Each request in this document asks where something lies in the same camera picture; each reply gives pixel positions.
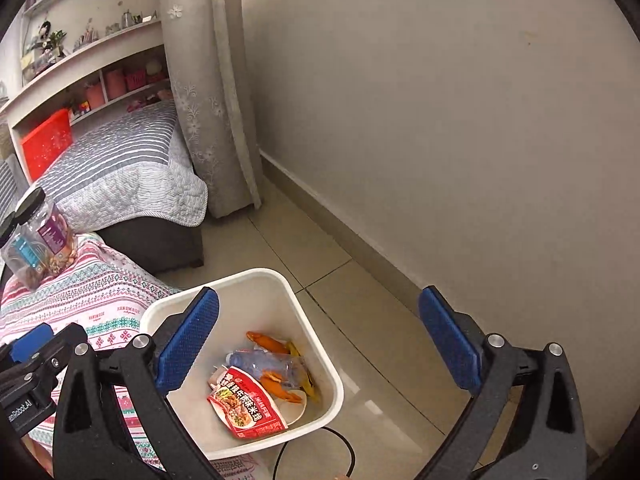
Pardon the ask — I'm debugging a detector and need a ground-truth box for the red instant noodle cup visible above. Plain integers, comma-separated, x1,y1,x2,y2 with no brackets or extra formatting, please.
207,366,288,440

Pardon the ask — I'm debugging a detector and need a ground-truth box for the orange peel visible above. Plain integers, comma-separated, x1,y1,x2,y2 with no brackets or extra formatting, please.
245,332,291,356
259,370,303,404

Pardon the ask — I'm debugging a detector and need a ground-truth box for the patterned handmade tablecloth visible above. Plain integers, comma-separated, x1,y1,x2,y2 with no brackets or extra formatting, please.
0,231,274,480

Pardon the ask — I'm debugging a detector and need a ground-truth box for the nut jar teal label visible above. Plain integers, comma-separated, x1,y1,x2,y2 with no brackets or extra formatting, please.
1,211,48,290

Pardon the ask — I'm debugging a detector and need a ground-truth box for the black cable on floor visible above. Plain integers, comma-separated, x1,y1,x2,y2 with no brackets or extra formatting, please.
271,424,357,480

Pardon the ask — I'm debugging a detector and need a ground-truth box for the white bookshelf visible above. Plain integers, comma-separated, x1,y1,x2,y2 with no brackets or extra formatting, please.
1,0,168,181

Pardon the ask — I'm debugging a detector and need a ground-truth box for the white plastic trash bin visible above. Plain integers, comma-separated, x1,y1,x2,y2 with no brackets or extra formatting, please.
168,268,345,460

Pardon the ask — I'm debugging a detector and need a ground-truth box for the nut jar purple label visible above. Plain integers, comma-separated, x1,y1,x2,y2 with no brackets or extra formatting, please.
15,186,75,276

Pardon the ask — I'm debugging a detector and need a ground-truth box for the grey quilted ottoman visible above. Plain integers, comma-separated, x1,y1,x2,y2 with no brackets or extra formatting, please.
35,101,208,274

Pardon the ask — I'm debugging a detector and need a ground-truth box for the clear plastic water bottle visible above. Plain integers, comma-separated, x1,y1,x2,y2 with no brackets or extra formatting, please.
226,349,307,387

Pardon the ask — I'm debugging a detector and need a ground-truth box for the beige floral curtain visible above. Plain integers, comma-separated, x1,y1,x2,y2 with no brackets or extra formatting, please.
160,0,262,218

